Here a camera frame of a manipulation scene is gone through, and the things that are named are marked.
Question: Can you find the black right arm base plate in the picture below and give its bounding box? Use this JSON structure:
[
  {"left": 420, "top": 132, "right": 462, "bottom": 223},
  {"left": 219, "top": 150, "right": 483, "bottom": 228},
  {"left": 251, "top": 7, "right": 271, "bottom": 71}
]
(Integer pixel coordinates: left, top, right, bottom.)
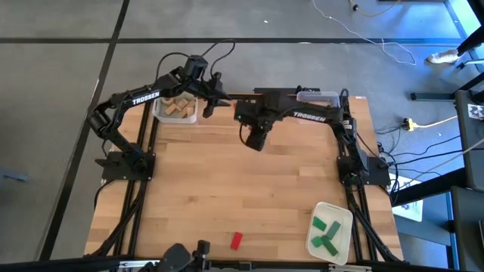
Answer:
[{"left": 337, "top": 154, "right": 391, "bottom": 187}]

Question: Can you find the orange floor cable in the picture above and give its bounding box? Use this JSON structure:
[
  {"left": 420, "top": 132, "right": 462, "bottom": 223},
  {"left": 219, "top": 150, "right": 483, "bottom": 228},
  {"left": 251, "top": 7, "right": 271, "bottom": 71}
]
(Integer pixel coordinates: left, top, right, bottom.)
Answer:
[{"left": 347, "top": 0, "right": 402, "bottom": 18}]

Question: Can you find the black crossbeam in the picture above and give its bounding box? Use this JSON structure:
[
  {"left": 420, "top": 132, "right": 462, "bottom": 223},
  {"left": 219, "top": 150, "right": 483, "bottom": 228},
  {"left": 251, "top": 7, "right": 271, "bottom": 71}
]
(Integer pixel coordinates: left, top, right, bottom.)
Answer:
[{"left": 0, "top": 255, "right": 484, "bottom": 272}]

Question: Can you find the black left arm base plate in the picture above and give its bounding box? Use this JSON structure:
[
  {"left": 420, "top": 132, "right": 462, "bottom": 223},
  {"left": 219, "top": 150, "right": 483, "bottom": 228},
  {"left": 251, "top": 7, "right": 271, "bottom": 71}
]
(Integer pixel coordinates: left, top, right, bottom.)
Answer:
[{"left": 94, "top": 150, "right": 156, "bottom": 181}]

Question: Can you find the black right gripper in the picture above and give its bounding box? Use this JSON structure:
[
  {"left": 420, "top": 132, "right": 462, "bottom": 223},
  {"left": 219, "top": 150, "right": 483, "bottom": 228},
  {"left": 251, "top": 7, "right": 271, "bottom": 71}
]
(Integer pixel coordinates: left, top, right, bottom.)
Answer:
[{"left": 233, "top": 89, "right": 294, "bottom": 131}]

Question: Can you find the yellow floor cable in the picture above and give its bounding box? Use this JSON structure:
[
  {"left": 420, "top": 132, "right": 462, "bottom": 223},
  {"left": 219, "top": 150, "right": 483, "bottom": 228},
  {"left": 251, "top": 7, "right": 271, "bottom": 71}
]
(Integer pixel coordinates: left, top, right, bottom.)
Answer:
[{"left": 414, "top": 114, "right": 459, "bottom": 129}]

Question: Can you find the white handled storage bin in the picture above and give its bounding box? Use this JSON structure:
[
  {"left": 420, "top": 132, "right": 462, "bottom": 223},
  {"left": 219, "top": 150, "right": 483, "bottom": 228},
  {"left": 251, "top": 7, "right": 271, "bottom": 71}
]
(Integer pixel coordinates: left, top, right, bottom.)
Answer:
[{"left": 151, "top": 96, "right": 199, "bottom": 125}]

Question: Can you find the white marker tag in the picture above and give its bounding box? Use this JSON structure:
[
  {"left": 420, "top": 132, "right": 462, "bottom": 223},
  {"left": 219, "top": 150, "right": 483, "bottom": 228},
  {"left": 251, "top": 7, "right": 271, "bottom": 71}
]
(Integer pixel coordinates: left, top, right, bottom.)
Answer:
[{"left": 467, "top": 103, "right": 484, "bottom": 121}]

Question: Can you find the grey office chair base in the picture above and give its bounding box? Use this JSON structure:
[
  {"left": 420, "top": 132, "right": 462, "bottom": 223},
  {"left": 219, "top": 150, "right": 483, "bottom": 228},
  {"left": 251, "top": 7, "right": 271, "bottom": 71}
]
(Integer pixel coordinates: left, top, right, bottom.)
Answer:
[{"left": 455, "top": 56, "right": 484, "bottom": 73}]

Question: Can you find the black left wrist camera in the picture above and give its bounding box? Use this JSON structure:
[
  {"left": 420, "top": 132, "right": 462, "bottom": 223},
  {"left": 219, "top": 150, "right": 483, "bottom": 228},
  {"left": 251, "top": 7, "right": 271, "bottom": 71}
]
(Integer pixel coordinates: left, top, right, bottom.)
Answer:
[{"left": 183, "top": 54, "right": 209, "bottom": 79}]

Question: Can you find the clear plastic bin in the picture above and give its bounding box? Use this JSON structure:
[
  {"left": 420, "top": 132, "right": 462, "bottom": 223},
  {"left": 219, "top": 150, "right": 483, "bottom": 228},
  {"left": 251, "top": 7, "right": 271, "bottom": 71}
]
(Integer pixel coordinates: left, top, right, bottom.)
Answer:
[{"left": 296, "top": 90, "right": 341, "bottom": 109}]

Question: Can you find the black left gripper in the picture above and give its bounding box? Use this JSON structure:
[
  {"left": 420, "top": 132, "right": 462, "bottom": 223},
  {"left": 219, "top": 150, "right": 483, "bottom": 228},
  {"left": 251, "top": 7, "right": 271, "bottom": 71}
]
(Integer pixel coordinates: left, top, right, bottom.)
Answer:
[{"left": 180, "top": 70, "right": 233, "bottom": 119}]

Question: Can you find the grey floor object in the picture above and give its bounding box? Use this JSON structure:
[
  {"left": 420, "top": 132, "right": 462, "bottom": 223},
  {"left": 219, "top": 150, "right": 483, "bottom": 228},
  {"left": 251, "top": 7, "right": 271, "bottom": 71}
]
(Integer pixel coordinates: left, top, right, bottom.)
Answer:
[{"left": 0, "top": 168, "right": 30, "bottom": 185}]

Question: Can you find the long green block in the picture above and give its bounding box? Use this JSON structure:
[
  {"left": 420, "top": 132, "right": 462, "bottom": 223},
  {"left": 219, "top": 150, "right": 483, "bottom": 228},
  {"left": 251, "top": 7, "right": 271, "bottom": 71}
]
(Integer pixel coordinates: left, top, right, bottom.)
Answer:
[
  {"left": 321, "top": 235, "right": 340, "bottom": 258},
  {"left": 325, "top": 221, "right": 342, "bottom": 240}
]

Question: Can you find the black side table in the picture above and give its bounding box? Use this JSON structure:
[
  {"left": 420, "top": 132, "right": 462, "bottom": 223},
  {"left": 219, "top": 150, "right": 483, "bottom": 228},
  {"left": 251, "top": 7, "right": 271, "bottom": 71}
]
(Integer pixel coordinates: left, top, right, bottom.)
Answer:
[{"left": 449, "top": 71, "right": 484, "bottom": 272}]

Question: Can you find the white floor cable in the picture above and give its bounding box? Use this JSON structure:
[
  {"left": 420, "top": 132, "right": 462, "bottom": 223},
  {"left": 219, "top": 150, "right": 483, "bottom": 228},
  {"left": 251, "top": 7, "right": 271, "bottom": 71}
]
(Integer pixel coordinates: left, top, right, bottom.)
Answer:
[{"left": 312, "top": 0, "right": 417, "bottom": 67}]

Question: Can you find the shallow white plastic bin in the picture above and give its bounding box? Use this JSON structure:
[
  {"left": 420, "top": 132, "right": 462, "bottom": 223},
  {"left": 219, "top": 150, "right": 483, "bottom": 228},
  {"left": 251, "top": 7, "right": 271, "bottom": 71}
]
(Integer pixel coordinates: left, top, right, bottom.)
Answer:
[{"left": 305, "top": 201, "right": 354, "bottom": 267}]

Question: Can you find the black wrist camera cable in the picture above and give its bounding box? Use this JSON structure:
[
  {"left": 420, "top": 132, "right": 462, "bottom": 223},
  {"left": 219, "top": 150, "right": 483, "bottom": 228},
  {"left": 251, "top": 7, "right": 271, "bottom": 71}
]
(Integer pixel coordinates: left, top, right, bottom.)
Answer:
[
  {"left": 155, "top": 39, "right": 237, "bottom": 82},
  {"left": 237, "top": 123, "right": 251, "bottom": 147}
]

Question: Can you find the white paper sheet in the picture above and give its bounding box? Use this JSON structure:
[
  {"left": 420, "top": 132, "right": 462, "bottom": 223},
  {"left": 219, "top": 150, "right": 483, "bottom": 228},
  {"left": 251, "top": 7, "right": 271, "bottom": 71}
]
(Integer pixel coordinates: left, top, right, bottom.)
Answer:
[{"left": 391, "top": 177, "right": 424, "bottom": 223}]

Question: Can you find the person's leg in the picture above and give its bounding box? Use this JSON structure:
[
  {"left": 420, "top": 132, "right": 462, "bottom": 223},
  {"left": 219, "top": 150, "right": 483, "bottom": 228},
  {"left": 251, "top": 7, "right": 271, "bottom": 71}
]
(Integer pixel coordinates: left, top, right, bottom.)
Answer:
[{"left": 456, "top": 34, "right": 484, "bottom": 57}]

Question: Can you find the person's shoe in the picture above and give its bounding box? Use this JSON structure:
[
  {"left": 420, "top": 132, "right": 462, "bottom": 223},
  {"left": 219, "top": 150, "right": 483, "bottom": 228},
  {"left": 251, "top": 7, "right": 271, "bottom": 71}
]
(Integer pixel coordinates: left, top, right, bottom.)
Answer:
[{"left": 426, "top": 48, "right": 461, "bottom": 65}]

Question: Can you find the black aluminium table frame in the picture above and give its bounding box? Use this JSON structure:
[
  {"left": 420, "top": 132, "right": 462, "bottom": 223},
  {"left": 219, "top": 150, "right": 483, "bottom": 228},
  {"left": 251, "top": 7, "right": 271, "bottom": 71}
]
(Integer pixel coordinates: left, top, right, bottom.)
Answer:
[{"left": 85, "top": 91, "right": 404, "bottom": 264}]

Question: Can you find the black floor bar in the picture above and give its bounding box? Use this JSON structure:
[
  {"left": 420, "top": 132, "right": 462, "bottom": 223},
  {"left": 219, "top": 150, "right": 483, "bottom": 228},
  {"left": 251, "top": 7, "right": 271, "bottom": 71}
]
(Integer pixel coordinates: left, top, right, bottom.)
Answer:
[{"left": 410, "top": 71, "right": 484, "bottom": 102}]

